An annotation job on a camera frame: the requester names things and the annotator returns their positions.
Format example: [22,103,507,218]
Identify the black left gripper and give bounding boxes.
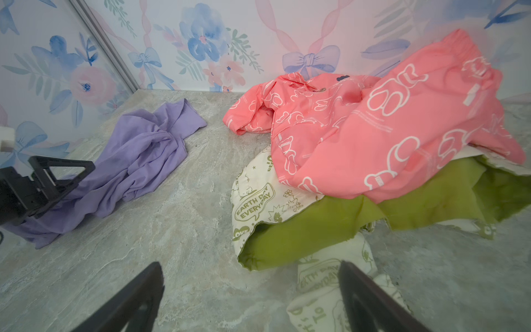
[1,156,95,225]

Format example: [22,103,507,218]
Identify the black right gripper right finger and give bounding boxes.
[338,261,429,332]

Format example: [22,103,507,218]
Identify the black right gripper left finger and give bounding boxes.
[73,261,165,332]

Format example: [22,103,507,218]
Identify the purple cloth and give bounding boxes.
[2,98,207,249]

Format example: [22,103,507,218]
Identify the green and white printed cloth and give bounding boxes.
[230,147,530,331]

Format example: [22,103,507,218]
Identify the pink printed cloth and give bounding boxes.
[223,30,525,202]

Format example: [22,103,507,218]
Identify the aluminium corner post left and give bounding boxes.
[67,0,140,93]

